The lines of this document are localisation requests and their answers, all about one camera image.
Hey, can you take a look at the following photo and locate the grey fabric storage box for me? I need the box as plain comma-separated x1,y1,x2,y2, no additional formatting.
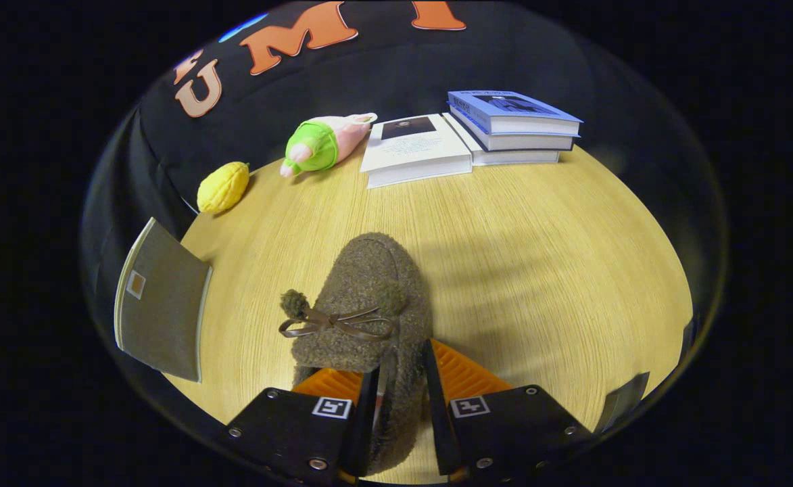
114,216,213,384

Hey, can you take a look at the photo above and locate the plain white book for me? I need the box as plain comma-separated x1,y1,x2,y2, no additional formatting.
442,114,562,167

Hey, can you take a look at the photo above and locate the white book with dark photo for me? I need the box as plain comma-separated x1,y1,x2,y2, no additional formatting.
360,114,473,190

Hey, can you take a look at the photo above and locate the brown fuzzy shoe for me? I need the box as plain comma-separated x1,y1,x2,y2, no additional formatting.
279,232,434,474

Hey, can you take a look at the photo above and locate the white book with blue edge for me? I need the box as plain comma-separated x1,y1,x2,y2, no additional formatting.
449,107,579,152

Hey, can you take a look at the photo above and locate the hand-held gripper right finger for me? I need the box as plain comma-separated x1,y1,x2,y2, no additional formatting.
423,338,596,482

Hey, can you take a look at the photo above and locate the black backdrop cloth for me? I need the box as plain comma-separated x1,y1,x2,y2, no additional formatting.
78,0,728,407

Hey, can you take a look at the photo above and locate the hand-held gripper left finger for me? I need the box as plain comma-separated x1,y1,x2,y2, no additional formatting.
219,365,380,484

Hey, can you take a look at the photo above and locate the yellow plush toy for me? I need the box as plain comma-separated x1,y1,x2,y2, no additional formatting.
197,161,251,214

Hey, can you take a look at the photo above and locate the green and pink plush toy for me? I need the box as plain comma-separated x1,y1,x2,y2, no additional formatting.
280,112,378,179

